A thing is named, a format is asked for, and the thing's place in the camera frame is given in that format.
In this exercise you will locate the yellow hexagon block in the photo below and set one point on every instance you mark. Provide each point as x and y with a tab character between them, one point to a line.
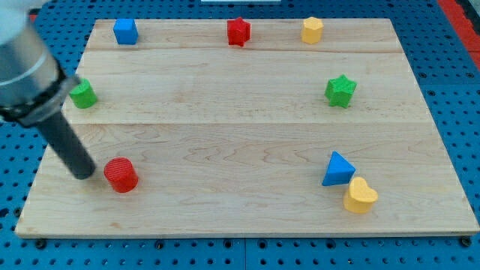
312	30

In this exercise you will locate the blue triangle block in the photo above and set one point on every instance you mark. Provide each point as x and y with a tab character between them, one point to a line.
339	170

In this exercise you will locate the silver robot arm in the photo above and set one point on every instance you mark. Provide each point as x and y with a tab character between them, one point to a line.
34	86

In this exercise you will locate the yellow heart block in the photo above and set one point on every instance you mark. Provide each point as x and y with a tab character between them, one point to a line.
359	197

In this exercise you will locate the green star block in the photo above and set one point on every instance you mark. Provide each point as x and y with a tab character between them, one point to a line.
339	91

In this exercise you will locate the red cylinder block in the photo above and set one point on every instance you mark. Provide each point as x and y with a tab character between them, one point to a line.
121	175

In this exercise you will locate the wooden board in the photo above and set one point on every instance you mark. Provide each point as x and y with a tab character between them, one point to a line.
234	142

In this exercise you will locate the red star block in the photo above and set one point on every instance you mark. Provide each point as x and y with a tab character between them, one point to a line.
238	31

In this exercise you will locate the blue cube block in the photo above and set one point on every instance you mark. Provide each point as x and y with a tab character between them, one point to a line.
125	31

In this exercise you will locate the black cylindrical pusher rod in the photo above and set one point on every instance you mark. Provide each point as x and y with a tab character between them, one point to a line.
62	139

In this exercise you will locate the green cylinder block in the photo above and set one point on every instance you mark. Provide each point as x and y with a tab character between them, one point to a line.
83	96

